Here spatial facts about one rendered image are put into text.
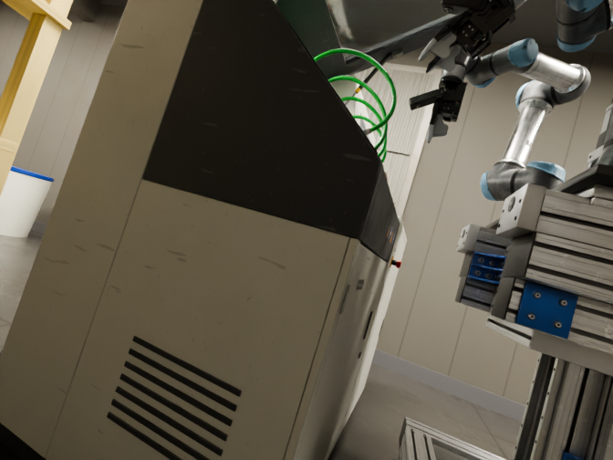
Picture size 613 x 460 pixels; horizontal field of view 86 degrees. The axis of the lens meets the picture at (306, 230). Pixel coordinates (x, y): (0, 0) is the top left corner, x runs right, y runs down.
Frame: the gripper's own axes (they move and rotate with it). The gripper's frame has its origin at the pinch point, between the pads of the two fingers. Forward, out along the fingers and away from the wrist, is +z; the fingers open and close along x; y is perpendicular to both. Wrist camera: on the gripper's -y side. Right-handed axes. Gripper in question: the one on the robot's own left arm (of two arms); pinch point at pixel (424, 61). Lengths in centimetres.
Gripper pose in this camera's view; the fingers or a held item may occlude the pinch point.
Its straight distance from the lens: 102.3
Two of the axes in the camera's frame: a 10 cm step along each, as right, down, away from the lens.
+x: 5.5, -0.1, 8.4
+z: -6.9, 5.6, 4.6
